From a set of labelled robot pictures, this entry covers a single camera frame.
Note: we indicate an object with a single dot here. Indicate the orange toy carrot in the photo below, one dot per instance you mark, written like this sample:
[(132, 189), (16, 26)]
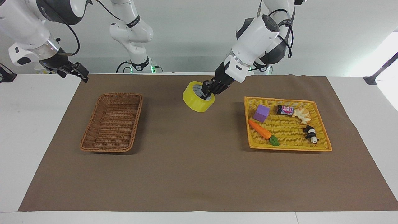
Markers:
[(259, 128)]

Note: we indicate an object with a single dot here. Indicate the toy croissant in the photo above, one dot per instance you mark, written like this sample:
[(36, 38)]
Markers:
[(302, 115)]

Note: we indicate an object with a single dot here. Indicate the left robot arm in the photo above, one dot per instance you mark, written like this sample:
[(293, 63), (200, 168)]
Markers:
[(258, 37)]

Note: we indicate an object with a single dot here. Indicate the small purple can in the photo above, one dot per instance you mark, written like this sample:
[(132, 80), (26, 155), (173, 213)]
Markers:
[(285, 110)]

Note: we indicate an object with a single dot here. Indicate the black stand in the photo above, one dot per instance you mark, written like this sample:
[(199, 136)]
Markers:
[(6, 76), (381, 69)]

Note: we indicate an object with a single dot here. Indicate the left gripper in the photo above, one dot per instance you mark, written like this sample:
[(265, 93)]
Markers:
[(222, 74)]

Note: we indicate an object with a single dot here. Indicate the black and white toy panda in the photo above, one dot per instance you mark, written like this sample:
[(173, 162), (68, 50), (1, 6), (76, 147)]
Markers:
[(311, 133)]

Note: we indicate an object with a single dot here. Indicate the yellow tape roll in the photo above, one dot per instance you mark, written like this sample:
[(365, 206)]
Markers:
[(196, 101)]

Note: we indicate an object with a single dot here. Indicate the purple cube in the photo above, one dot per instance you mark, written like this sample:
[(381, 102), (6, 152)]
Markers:
[(261, 113)]

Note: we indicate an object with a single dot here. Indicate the brown wicker basket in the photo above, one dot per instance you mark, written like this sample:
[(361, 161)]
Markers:
[(113, 123)]

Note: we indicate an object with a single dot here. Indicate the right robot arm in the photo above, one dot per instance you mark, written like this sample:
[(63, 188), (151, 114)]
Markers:
[(28, 28)]

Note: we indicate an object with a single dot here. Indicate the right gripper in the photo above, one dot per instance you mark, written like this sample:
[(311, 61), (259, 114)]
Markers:
[(56, 60)]

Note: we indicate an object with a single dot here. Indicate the yellow woven basket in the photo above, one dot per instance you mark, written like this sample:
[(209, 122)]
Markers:
[(289, 130)]

